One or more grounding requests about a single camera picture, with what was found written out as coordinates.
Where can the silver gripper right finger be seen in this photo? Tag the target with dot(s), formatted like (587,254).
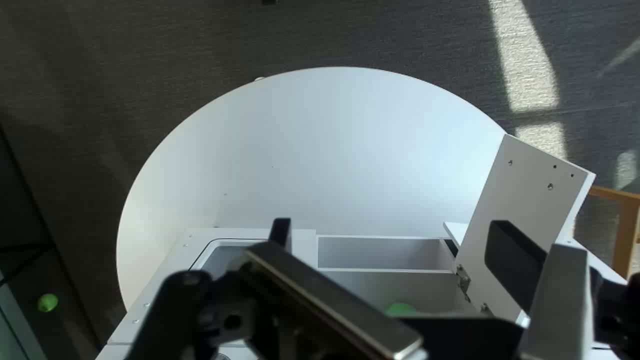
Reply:
(560,301)

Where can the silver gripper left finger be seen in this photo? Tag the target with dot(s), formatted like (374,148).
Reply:
(333,301)

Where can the wooden folding chair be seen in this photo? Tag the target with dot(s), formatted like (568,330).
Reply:
(627,226)

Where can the white toy kitchen body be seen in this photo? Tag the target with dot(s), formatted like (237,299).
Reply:
(200,241)

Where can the small green glowing light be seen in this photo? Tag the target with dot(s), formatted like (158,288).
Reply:
(46,303)

